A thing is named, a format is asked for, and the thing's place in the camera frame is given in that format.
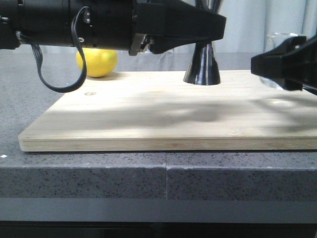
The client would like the black ribbon cable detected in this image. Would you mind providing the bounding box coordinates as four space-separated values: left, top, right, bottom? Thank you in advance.
16 6 92 93

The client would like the yellow lemon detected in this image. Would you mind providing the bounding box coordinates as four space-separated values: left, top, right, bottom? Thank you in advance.
83 48 118 77

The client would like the clear glass measuring beaker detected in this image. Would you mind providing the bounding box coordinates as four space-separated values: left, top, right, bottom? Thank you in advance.
260 32 299 90

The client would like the steel double jigger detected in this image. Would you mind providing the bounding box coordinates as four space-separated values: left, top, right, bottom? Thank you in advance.
183 0 226 86

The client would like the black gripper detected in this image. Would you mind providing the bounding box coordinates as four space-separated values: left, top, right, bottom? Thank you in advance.
69 0 226 56

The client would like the wooden cutting board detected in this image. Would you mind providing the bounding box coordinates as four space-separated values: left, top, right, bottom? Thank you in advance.
18 70 317 152

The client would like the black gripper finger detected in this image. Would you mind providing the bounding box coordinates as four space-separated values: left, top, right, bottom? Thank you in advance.
251 36 317 91

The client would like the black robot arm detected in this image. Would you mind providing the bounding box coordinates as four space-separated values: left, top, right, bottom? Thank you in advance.
0 0 226 56

